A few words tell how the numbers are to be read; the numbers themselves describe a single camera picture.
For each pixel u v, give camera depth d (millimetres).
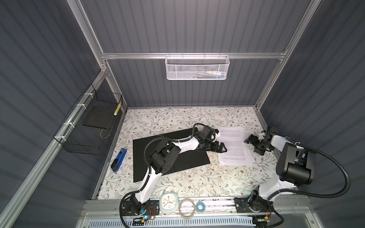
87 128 725
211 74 919
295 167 487
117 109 813
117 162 867
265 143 749
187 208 752
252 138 882
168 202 727
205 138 778
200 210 723
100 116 782
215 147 828
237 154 937
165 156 568
